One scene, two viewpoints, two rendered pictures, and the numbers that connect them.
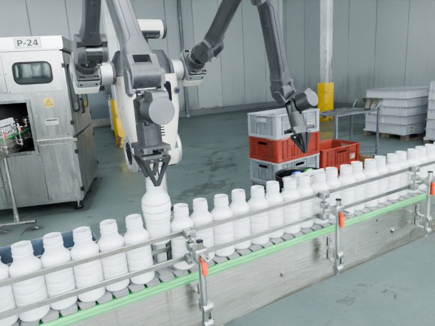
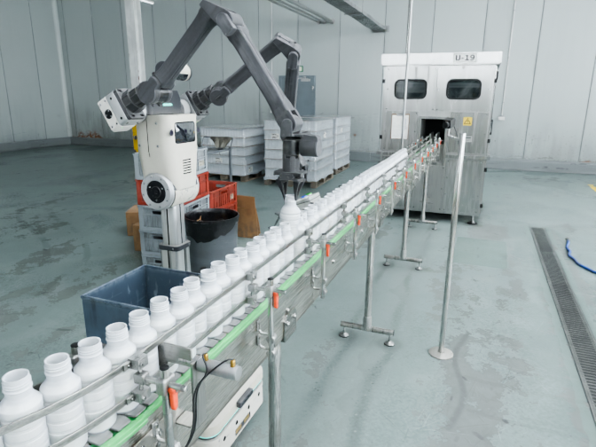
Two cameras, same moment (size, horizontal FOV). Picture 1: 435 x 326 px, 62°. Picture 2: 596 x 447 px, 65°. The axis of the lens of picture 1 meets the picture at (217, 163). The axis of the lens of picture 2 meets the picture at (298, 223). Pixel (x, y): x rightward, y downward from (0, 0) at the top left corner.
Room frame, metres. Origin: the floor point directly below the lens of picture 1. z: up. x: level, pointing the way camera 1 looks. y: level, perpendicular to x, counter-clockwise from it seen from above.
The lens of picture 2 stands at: (-0.37, 1.13, 1.57)
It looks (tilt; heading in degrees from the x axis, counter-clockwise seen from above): 15 degrees down; 320
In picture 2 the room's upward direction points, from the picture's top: straight up
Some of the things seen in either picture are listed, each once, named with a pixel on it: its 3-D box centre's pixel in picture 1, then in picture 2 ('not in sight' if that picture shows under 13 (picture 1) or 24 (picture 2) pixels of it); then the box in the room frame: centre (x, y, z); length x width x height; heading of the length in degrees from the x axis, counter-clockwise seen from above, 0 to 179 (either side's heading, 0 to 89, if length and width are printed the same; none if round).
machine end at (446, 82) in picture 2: not in sight; (437, 136); (3.46, -4.68, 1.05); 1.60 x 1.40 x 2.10; 119
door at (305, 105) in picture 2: not in sight; (296, 117); (9.23, -6.89, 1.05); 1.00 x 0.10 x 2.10; 29
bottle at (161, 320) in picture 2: not in sight; (161, 335); (0.49, 0.78, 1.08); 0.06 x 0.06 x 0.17
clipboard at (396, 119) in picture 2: not in sight; (399, 126); (3.46, -3.80, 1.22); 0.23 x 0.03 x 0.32; 29
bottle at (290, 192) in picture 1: (290, 205); (327, 215); (1.02, -0.21, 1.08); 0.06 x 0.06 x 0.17
